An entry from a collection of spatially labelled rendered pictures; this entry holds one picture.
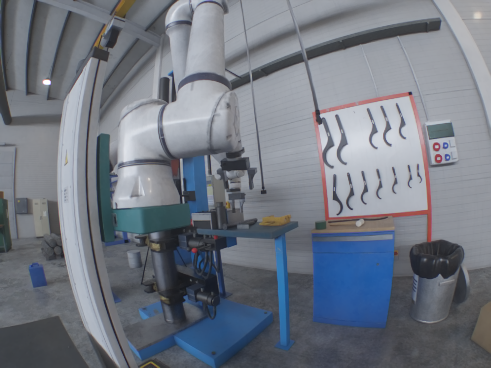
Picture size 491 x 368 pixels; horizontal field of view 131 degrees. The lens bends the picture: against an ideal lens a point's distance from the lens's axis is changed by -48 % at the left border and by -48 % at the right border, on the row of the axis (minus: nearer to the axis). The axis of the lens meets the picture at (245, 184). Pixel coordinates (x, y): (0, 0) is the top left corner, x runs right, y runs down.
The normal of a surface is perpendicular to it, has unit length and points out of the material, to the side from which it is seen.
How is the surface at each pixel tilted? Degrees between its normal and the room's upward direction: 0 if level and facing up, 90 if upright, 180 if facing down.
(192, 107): 80
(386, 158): 90
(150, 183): 68
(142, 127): 90
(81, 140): 90
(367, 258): 90
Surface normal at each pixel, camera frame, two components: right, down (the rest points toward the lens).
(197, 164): 0.79, -0.11
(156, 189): 0.59, -0.46
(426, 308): -0.83, 0.10
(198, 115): -0.12, 0.01
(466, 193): -0.60, 0.01
